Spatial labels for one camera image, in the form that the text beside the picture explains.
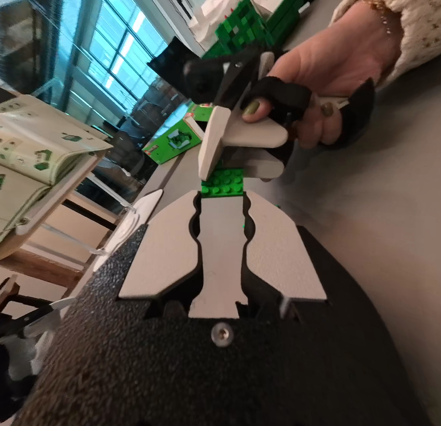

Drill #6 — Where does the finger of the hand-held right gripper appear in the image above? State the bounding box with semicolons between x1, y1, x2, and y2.
238;150;287;182
198;105;231;181

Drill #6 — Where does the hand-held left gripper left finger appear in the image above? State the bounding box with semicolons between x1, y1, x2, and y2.
118;190;203;318

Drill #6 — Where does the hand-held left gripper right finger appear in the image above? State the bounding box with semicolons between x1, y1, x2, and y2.
241;190;328;318

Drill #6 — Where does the bright green square lego plate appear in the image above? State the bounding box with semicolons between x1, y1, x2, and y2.
201;168;246;198

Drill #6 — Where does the person's right forearm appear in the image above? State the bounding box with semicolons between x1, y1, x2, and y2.
331;0;441;87

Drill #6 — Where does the green lego set box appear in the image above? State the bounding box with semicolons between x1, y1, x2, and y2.
142;102;214;165

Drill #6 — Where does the tall green lego creeper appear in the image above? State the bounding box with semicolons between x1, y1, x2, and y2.
215;0;276;59

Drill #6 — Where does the lego instruction booklet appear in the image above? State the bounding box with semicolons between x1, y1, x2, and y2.
0;94;114;242

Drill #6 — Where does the person's right hand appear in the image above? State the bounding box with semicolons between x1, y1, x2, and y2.
241;0;404;150

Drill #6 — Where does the black office chair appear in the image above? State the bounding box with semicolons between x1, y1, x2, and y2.
146;37;204;99

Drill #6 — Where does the white paper bag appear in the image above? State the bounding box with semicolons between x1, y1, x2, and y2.
189;0;286;51

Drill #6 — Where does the large paned window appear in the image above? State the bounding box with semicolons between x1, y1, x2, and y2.
0;0;173;102

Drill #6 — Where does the green plastic bin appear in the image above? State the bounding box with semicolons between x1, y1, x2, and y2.
201;0;305;59

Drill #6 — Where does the white book stand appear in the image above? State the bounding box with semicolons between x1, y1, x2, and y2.
0;147;164;278

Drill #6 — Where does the thin gold bracelet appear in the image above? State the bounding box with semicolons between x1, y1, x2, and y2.
362;0;393;37

